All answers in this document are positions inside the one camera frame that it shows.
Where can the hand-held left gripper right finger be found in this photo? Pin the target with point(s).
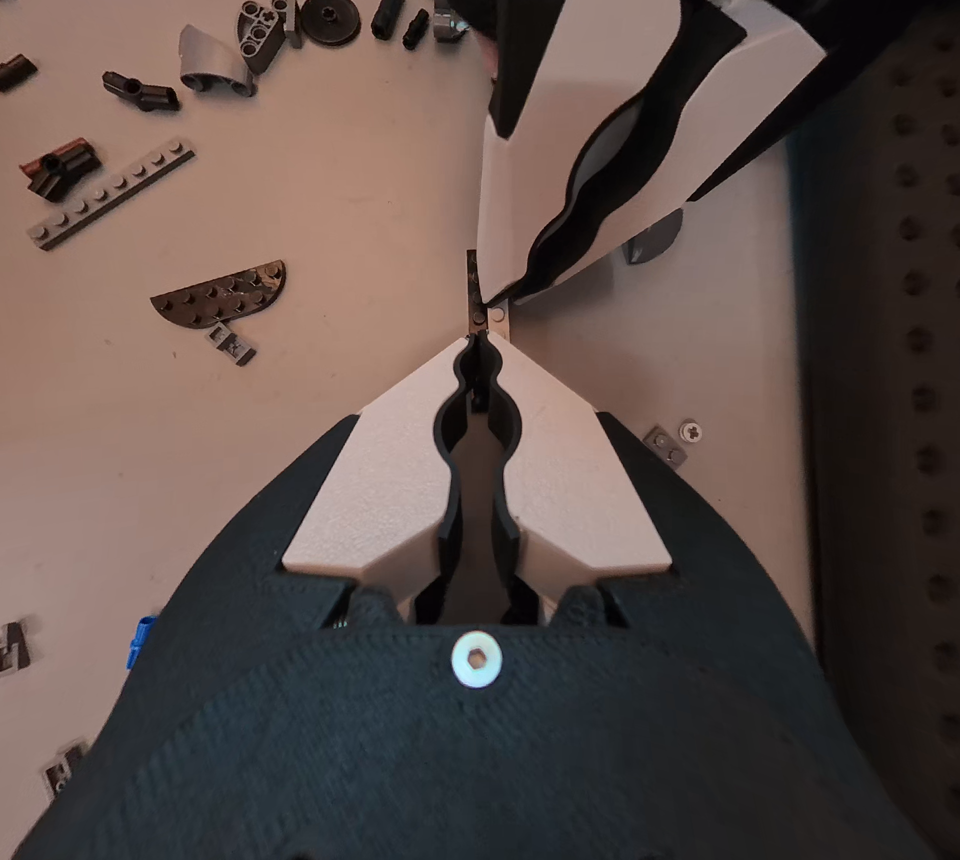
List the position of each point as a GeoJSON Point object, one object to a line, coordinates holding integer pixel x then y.
{"type": "Point", "coordinates": [585, 500]}

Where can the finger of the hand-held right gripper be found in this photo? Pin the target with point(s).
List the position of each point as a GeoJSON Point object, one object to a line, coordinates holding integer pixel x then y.
{"type": "Point", "coordinates": [735, 102]}
{"type": "Point", "coordinates": [592, 50]}

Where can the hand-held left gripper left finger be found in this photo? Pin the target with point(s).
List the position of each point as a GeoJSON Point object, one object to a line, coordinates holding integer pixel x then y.
{"type": "Point", "coordinates": [367, 500]}

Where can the small light grey lego plate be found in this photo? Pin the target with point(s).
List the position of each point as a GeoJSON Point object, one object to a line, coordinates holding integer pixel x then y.
{"type": "Point", "coordinates": [501, 324]}

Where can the black long lego plate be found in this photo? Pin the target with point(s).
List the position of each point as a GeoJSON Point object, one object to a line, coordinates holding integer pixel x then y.
{"type": "Point", "coordinates": [472, 275]}

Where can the scattered small lego pieces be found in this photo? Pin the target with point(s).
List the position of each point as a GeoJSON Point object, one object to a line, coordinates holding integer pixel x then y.
{"type": "Point", "coordinates": [330, 16]}

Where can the dark half-round lego plate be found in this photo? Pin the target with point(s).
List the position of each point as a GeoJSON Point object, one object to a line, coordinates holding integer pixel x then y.
{"type": "Point", "coordinates": [225, 297]}

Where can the long grey lego plate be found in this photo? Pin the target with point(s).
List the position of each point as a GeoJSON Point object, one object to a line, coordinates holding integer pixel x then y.
{"type": "Point", "coordinates": [112, 192]}

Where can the person's right hand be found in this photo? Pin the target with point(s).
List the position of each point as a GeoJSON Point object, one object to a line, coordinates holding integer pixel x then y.
{"type": "Point", "coordinates": [491, 59]}

